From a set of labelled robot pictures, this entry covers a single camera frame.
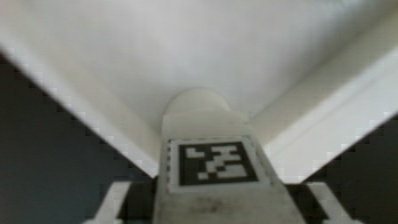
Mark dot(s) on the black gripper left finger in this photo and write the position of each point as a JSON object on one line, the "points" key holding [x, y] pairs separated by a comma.
{"points": [[135, 213]]}

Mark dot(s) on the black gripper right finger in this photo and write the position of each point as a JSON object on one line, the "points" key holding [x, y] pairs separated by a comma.
{"points": [[307, 204]]}

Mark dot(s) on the white table leg with tag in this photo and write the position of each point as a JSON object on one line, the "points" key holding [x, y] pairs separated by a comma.
{"points": [[218, 187]]}

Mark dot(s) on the white square table top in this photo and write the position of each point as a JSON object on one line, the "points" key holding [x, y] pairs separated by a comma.
{"points": [[295, 56]]}

